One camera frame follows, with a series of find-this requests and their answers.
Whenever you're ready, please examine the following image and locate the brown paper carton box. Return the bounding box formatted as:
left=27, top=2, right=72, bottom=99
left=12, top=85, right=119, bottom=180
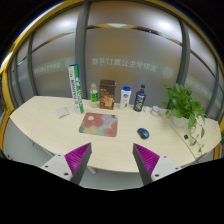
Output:
left=99, top=80, right=116, bottom=110

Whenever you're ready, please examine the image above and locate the dark blue bottle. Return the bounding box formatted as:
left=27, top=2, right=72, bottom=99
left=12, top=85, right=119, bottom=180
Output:
left=133, top=84, right=146, bottom=112

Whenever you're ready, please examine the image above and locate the white green shuttlecock tube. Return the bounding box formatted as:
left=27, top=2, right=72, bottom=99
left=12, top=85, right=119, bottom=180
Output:
left=68, top=64, right=84, bottom=114

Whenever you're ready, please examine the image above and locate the clear bottle with green label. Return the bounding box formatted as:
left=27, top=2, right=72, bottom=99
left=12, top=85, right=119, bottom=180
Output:
left=90, top=83, right=98, bottom=108

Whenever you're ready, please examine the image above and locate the small white jar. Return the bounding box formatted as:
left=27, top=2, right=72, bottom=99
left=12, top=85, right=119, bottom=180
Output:
left=143, top=106, right=151, bottom=113

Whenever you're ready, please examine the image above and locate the small white tissue packet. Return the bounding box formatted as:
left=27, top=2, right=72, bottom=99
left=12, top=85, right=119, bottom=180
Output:
left=56, top=107, right=69, bottom=118

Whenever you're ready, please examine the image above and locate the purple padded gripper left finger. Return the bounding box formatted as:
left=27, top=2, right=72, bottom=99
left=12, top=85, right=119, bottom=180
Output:
left=40, top=142, right=93, bottom=186

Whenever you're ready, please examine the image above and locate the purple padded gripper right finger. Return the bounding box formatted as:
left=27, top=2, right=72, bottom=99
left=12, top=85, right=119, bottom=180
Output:
left=132, top=142, right=183, bottom=186

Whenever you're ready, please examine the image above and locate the blue and black computer mouse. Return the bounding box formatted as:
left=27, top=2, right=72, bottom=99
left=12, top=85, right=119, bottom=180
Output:
left=137, top=128, right=149, bottom=139

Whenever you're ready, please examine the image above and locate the small white cup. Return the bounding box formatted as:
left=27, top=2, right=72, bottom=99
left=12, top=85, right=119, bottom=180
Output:
left=150, top=106, right=160, bottom=116

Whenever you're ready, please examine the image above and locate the floral pattern mouse pad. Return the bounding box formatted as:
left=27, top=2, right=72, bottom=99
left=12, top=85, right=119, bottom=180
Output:
left=79, top=112, right=118, bottom=137

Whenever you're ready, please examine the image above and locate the green potted plant white pot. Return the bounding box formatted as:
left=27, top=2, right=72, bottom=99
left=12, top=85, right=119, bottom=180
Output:
left=162, top=83, right=206, bottom=154

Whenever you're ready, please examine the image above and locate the white shampoo bottle blue cap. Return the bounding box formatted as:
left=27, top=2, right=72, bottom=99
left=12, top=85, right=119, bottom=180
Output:
left=119, top=86, right=131, bottom=110

